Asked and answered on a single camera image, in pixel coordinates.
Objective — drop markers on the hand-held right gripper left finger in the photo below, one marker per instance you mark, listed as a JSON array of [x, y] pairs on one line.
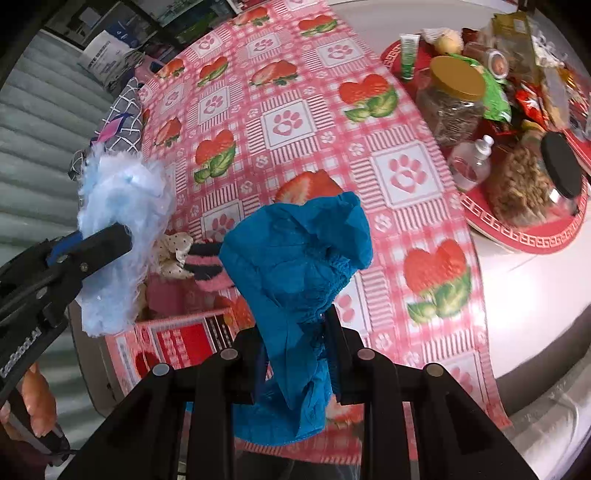
[[249, 360]]

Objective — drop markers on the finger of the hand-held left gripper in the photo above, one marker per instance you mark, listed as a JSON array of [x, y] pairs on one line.
[[64, 247], [101, 251]]

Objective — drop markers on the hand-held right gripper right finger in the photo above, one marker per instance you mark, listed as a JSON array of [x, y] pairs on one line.
[[341, 350]]

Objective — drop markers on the white polka dot scrunchie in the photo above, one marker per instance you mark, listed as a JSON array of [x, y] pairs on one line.
[[171, 249]]

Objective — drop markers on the light blue fluffy scrunchie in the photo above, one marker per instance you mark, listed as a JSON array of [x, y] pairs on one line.
[[124, 184]]

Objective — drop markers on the pink striped fuzzy sock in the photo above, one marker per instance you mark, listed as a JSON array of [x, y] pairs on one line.
[[207, 277]]

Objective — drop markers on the teal cloth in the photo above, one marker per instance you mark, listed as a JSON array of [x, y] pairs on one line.
[[286, 258]]

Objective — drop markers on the person's left hand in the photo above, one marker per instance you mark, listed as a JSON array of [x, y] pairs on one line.
[[39, 401]]

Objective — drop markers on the orange white printed flat box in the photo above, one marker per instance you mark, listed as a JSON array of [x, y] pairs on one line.
[[175, 337]]

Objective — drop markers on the grey checked star blanket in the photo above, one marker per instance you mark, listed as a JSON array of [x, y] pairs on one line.
[[124, 124]]

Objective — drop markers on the pink plastic stool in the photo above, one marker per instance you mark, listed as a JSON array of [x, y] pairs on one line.
[[152, 62]]

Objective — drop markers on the white printed bag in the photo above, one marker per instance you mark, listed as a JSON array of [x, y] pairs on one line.
[[106, 55]]

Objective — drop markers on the red round tray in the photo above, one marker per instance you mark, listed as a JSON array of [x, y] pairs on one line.
[[531, 240]]

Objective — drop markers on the clear small pump bottle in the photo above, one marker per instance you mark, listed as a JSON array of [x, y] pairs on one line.
[[466, 166]]

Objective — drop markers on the pink strawberry printed tablecloth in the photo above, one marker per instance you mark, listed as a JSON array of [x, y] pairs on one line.
[[286, 124]]

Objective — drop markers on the glass door shelf cabinet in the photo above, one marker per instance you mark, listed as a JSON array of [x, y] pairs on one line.
[[184, 18]]

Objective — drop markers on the black lid nut jar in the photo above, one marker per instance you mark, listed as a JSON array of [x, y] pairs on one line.
[[561, 161]]

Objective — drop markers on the green snack packet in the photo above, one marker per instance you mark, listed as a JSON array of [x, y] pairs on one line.
[[498, 101]]

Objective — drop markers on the yellow lid jar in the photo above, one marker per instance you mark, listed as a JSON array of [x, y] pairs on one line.
[[457, 76]]

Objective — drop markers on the green white tube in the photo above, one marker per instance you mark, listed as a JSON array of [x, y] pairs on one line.
[[408, 55]]

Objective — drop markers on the red snack packet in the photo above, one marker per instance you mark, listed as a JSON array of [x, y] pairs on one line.
[[531, 104]]

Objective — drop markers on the clear plastic box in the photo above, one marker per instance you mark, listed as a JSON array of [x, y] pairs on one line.
[[512, 41]]

